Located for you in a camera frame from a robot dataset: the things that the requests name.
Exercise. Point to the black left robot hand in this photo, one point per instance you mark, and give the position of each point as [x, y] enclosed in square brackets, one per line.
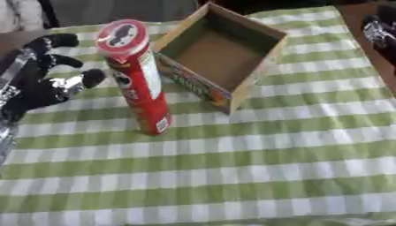
[31, 88]

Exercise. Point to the red cylindrical chip can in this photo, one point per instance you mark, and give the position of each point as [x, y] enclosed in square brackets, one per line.
[138, 79]

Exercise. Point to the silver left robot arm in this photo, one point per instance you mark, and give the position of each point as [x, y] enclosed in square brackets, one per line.
[4, 138]

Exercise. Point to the open tan cardboard box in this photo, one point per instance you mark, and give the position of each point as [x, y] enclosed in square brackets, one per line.
[219, 56]

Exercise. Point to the person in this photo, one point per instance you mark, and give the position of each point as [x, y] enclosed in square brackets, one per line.
[23, 13]

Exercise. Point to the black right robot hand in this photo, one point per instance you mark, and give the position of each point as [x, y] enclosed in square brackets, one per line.
[381, 35]

